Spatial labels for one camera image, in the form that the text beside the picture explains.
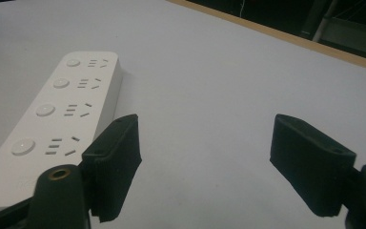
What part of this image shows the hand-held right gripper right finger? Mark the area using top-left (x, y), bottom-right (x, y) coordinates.
top-left (269, 114), bottom-right (357, 218)

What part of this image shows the white power strip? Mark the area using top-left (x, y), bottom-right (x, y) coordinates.
top-left (0, 51), bottom-right (124, 211)

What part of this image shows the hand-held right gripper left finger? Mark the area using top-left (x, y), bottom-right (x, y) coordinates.
top-left (81, 114), bottom-right (143, 223)

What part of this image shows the metal stand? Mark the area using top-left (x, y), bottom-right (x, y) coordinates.
top-left (300, 0), bottom-right (366, 61)

